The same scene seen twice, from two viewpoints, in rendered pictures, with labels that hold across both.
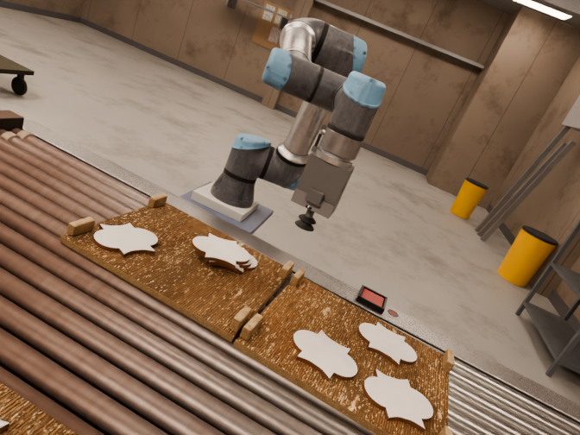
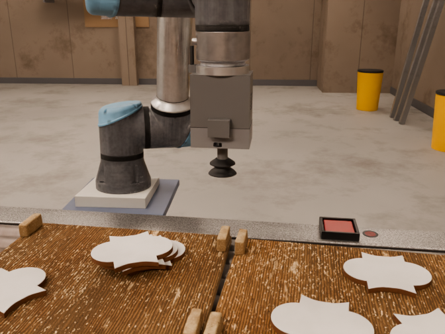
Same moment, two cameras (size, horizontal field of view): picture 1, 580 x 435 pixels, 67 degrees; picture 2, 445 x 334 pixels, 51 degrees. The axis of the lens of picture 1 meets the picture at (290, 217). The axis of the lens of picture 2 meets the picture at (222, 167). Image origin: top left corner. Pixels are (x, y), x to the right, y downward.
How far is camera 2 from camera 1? 20 cm
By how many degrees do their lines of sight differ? 4
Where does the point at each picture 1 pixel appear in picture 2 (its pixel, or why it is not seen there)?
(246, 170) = (126, 145)
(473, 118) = (338, 10)
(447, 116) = (311, 18)
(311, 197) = (214, 130)
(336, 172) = (232, 84)
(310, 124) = (177, 60)
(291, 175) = (181, 129)
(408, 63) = not seen: outside the picture
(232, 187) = (119, 172)
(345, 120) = (216, 10)
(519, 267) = not seen: outside the picture
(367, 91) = not seen: outside the picture
